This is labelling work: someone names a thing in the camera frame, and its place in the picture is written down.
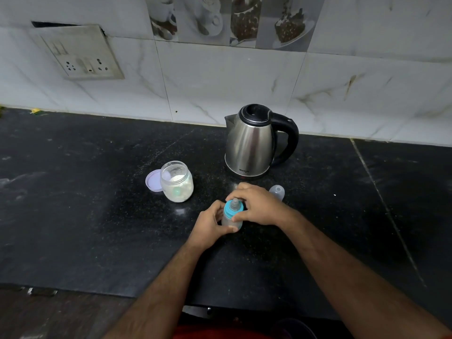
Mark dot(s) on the person's right hand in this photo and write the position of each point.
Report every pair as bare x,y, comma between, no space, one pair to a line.
263,204

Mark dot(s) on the person's left hand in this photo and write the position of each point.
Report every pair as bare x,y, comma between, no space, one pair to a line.
206,227

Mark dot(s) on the clear bottle cap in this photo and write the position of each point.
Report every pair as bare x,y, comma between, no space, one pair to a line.
278,191

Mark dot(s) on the clear baby bottle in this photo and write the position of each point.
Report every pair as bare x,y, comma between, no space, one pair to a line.
229,224

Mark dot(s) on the blue nipple ring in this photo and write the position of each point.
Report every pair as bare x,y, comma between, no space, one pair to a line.
229,210

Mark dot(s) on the pale green measuring scoop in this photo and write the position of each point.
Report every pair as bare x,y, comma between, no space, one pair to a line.
176,191

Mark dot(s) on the clear jar of white powder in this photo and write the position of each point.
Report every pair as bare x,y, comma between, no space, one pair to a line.
177,185

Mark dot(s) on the stainless steel electric kettle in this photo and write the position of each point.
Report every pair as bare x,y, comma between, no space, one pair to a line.
249,144

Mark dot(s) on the lavender jar lid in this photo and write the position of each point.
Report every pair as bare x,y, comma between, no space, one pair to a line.
153,180

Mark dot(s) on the person's right forearm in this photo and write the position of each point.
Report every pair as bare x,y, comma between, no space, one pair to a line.
360,278

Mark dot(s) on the person's left forearm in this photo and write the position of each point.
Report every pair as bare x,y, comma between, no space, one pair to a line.
155,296

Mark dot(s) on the person's red shirt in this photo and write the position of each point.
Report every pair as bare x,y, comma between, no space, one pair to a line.
219,333

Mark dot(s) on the dark round floor bin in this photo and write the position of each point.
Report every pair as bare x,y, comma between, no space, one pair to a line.
296,330

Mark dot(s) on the coffee print decorative tile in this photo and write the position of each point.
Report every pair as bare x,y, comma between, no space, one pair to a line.
233,21

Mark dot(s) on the small yellow scrap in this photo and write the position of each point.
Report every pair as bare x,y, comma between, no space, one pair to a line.
35,111

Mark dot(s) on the white wall socket plate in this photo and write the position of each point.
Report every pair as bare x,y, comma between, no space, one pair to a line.
79,54

